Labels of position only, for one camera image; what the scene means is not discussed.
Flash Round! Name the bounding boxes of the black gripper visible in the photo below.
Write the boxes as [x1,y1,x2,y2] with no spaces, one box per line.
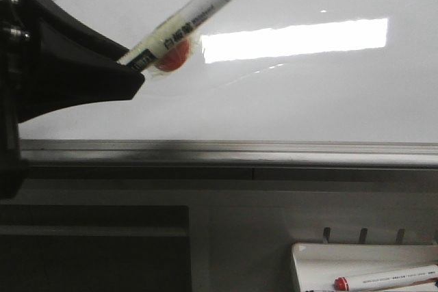
[1,0,145,200]

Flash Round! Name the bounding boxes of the white black whiteboard marker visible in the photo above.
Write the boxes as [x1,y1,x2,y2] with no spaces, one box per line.
[117,0,231,72]

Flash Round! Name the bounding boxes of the white whiteboard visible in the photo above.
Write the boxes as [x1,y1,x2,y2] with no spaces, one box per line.
[20,0,437,143]

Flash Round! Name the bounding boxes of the dark metal tray hook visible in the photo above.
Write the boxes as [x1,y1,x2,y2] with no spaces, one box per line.
[322,227,331,243]
[358,228,368,244]

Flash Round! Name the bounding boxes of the white marker tray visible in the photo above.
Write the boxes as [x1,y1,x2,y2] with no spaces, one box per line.
[291,243,437,291]

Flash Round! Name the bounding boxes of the red capped white marker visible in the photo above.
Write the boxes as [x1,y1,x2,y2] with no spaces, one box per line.
[334,264,437,291]

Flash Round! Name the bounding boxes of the grey aluminium whiteboard frame rail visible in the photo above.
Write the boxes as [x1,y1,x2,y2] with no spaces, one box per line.
[21,140,437,181]

